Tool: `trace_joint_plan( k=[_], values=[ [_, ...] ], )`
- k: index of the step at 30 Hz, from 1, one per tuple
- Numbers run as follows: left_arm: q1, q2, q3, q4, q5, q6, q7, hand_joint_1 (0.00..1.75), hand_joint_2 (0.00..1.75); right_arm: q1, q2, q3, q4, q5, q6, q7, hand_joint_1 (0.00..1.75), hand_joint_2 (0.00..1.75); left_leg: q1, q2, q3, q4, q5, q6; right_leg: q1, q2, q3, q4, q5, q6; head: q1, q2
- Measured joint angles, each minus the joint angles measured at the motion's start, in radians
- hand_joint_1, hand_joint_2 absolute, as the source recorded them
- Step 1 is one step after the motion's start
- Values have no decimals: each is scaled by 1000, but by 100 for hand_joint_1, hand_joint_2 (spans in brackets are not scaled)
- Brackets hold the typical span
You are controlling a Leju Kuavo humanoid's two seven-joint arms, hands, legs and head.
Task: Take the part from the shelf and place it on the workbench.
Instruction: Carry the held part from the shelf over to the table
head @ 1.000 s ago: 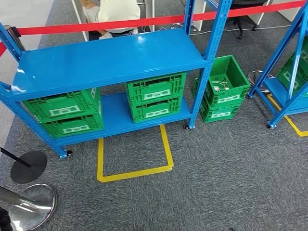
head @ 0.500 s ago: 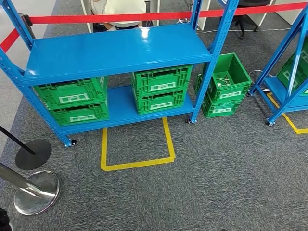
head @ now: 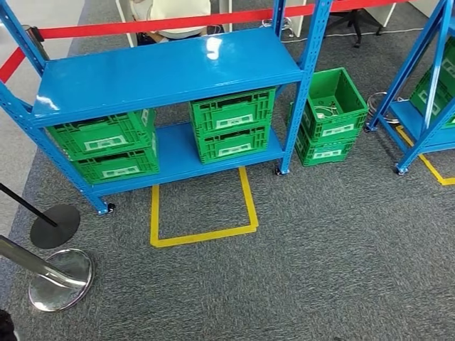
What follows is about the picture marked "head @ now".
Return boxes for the blue metal shelf rack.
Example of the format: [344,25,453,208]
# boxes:
[365,0,455,176]
[0,0,334,217]

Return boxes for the yellow floor tape square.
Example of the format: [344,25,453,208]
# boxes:
[149,166,260,249]

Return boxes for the black seat chrome stool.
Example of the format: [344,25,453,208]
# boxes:
[260,18,296,40]

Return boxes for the person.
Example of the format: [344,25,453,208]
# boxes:
[128,0,213,43]

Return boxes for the black office chair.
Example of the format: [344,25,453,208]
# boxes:
[324,8,385,49]

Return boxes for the black stanchion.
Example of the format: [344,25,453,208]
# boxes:
[0,182,82,250]

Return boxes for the white chargers with cables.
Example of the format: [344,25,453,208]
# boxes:
[314,104,339,120]

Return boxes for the dark stanchion post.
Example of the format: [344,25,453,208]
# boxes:
[21,24,51,63]

